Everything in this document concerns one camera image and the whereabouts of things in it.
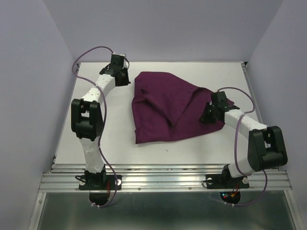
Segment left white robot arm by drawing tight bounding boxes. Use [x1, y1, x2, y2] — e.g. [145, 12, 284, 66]
[71, 54, 130, 190]

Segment purple surgical drape cloth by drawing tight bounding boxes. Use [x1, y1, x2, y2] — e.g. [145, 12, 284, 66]
[131, 71, 224, 144]

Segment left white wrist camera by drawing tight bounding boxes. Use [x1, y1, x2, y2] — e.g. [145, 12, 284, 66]
[111, 53, 129, 68]

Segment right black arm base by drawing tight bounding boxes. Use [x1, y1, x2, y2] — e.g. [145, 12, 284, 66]
[201, 165, 249, 189]

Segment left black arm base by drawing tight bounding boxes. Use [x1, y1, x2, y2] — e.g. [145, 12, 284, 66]
[75, 171, 122, 191]

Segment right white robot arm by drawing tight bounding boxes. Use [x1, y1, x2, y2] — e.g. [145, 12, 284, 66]
[200, 90, 288, 189]

